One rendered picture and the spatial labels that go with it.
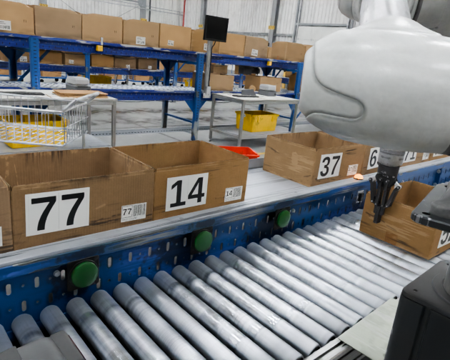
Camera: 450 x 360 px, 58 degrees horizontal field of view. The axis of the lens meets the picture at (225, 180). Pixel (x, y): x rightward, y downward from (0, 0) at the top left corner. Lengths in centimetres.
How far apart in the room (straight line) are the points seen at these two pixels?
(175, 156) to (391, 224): 88
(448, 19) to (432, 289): 72
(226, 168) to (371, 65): 90
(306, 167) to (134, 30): 481
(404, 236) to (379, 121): 116
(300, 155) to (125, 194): 88
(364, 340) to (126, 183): 74
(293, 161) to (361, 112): 128
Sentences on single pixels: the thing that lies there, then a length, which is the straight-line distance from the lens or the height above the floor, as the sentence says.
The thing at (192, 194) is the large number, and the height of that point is 95.
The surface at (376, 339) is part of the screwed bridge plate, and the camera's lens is 116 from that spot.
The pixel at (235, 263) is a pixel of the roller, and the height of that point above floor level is 74.
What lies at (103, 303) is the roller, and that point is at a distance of 115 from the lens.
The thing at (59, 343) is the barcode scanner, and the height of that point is 109.
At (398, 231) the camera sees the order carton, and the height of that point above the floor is 81.
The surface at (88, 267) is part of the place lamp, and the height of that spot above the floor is 83.
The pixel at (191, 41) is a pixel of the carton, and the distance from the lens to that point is 685.
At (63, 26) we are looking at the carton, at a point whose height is 153.
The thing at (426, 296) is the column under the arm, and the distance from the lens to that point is 70.
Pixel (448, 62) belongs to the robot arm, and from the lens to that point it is 59.
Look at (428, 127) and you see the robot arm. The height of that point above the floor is 133.
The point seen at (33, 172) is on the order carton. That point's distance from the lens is 139.
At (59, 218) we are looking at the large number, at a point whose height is 95.
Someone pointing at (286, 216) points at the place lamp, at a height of 82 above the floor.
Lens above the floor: 139
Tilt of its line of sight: 17 degrees down
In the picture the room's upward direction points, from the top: 6 degrees clockwise
